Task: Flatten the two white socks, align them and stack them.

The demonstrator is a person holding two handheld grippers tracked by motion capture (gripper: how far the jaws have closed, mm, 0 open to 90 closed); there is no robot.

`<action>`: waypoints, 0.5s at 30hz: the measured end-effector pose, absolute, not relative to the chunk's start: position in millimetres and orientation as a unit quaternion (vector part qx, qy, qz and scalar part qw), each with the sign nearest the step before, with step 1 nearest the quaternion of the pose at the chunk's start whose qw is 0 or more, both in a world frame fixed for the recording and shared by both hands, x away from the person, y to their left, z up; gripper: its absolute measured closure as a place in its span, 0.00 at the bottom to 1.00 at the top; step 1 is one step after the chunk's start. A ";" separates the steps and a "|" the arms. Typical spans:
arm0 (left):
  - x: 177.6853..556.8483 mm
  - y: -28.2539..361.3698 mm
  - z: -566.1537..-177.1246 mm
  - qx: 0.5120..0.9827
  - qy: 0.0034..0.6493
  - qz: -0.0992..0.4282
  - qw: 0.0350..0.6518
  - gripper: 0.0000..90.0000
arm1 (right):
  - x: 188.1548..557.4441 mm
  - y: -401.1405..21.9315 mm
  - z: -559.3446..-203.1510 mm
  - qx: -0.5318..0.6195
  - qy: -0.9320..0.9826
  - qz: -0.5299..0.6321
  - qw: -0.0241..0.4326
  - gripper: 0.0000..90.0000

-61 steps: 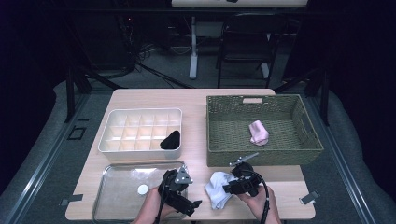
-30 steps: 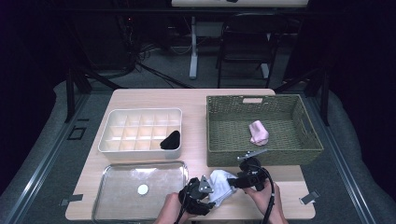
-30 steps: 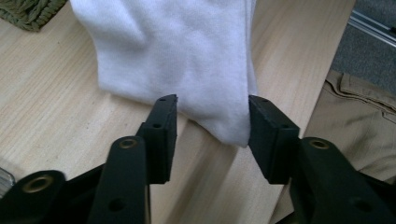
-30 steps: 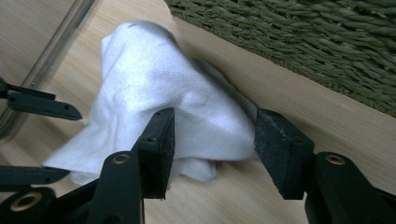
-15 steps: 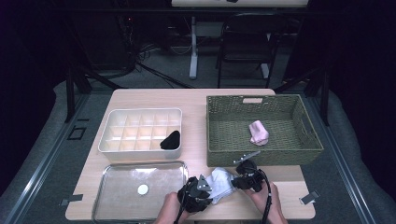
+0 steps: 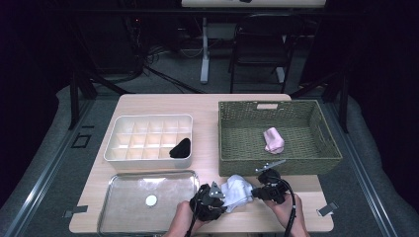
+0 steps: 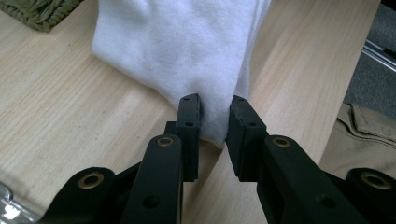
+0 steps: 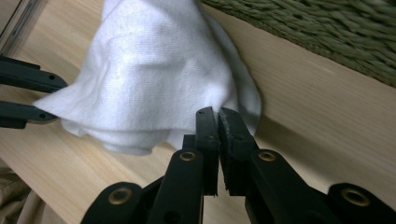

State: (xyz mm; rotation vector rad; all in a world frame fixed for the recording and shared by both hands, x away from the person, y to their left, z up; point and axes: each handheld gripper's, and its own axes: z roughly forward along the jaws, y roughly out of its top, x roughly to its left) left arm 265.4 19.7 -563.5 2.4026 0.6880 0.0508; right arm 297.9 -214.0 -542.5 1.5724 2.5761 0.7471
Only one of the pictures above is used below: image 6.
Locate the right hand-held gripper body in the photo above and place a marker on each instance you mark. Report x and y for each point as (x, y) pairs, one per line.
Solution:
(276, 191)

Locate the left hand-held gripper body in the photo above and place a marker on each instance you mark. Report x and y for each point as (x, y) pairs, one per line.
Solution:
(204, 204)

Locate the white sock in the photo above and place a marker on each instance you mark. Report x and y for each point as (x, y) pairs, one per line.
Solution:
(238, 192)

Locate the pink sock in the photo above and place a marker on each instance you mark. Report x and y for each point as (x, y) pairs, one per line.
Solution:
(273, 141)

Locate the black sock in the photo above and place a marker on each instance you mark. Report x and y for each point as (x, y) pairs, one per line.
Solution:
(181, 149)

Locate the clear plastic lid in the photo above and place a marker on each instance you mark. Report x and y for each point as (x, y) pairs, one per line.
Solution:
(125, 204)

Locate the green woven basket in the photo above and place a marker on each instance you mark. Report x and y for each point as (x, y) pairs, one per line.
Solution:
(237, 113)

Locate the white divided storage box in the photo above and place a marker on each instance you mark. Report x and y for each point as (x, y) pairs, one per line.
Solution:
(141, 138)

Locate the grey tape strip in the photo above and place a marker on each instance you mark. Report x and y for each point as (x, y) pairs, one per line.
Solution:
(327, 209)
(75, 210)

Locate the black metal stand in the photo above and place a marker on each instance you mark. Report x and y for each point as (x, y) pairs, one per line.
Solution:
(74, 98)
(344, 105)

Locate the black folding chair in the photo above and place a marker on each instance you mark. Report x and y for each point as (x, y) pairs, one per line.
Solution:
(260, 49)

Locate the white desk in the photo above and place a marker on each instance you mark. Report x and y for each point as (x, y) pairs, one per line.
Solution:
(205, 49)

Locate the aluminium floor rail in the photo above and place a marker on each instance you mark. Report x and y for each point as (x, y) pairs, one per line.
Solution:
(359, 164)
(49, 171)

